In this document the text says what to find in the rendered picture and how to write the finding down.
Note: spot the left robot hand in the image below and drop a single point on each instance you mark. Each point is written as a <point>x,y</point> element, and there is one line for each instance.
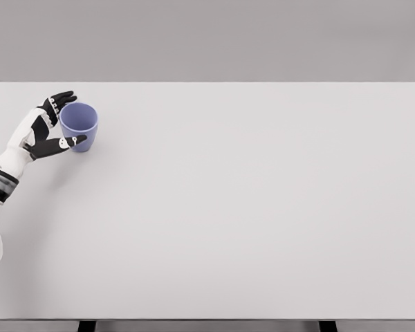
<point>38,129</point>

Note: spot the blue cup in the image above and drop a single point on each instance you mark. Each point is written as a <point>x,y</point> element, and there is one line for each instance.
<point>79,119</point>

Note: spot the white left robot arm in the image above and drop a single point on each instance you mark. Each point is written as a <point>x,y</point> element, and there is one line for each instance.
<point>0,183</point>

